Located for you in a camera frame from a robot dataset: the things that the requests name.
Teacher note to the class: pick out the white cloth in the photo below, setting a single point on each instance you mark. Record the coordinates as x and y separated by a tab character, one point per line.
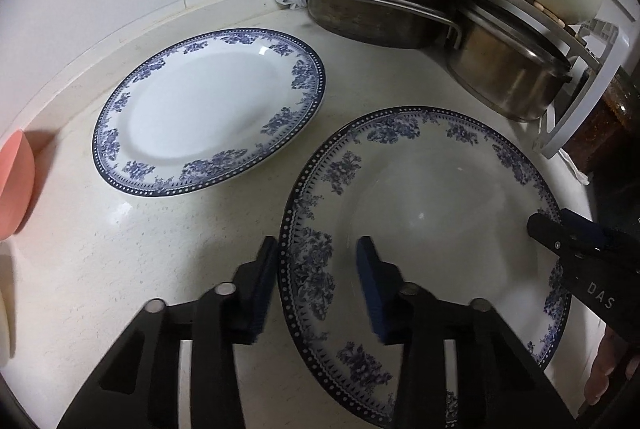
575	166

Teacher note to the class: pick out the wide stainless steel pot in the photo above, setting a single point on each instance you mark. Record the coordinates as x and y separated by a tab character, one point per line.
375	9

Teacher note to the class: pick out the pink bowl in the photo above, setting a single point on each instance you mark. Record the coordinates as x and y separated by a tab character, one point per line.
15	189

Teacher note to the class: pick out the large blue floral plate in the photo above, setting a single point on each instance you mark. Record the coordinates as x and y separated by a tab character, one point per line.
440	209

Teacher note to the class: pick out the person's right hand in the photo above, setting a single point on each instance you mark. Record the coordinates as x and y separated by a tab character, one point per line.
612	369

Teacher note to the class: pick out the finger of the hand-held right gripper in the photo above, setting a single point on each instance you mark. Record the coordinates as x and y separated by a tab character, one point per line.
587	224
547	234

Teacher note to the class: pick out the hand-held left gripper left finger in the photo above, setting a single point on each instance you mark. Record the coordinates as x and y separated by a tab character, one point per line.
265	281

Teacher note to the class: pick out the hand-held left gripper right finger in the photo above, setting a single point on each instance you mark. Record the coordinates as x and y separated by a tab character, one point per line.
371	289

